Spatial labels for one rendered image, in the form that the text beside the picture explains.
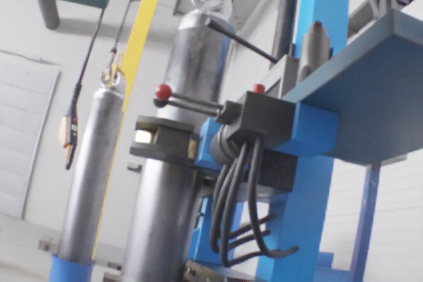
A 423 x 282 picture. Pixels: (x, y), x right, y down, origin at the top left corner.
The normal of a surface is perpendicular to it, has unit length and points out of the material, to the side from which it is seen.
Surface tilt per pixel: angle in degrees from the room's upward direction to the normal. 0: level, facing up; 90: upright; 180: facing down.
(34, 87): 90
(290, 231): 90
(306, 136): 90
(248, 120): 90
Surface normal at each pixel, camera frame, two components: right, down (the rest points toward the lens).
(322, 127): 0.22, -0.23
